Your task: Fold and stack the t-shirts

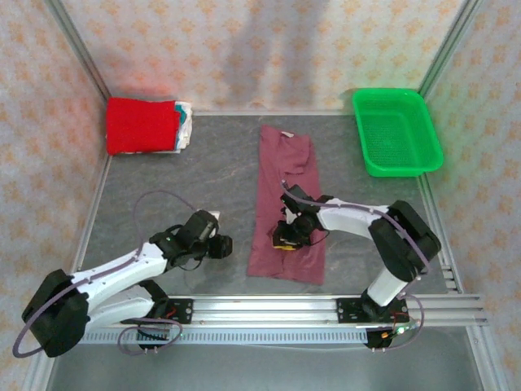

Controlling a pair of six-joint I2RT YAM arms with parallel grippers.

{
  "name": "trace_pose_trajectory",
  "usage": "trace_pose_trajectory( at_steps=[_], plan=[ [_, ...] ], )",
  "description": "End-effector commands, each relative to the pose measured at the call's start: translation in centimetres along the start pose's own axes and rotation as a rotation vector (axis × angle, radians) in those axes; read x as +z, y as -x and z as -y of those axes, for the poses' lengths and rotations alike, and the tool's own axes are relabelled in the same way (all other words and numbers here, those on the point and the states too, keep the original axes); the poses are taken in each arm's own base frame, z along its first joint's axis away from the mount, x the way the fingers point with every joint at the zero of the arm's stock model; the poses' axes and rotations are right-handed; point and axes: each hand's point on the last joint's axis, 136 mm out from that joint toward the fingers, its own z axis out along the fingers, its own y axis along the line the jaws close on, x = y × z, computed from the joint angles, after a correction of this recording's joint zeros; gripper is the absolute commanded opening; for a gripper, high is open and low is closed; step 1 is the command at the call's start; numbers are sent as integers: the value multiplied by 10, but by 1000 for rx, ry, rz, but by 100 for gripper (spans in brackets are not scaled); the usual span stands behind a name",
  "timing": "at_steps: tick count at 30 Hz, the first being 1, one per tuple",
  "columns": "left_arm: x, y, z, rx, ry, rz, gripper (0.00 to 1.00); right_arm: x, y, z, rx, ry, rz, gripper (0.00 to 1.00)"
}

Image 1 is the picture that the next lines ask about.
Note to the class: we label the maroon t-shirt with star print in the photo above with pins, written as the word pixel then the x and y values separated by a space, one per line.
pixel 272 183

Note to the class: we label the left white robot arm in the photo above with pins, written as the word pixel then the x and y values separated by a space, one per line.
pixel 114 277

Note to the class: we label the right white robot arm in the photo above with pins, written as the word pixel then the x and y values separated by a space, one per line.
pixel 399 240

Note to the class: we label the white t-shirt with red print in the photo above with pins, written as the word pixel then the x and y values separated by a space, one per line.
pixel 163 152

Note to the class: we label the plain white folded t-shirt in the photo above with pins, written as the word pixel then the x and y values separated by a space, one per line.
pixel 186 134

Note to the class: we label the red folded t-shirt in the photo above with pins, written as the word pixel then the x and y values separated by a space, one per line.
pixel 138 126

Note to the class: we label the teal folded t-shirt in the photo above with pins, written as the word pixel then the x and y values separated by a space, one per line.
pixel 182 112

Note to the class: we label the green plastic basket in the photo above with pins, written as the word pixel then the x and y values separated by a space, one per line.
pixel 395 134

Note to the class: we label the small circuit board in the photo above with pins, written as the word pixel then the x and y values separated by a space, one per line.
pixel 401 330

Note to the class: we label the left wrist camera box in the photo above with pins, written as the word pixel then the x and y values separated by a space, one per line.
pixel 213 216

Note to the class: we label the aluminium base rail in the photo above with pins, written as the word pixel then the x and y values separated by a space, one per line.
pixel 264 309

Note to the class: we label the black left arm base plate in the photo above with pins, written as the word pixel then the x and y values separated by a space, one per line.
pixel 183 311

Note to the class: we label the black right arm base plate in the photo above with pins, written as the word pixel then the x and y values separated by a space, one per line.
pixel 346 311

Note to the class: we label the aluminium frame post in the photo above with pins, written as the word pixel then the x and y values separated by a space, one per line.
pixel 447 45
pixel 77 45

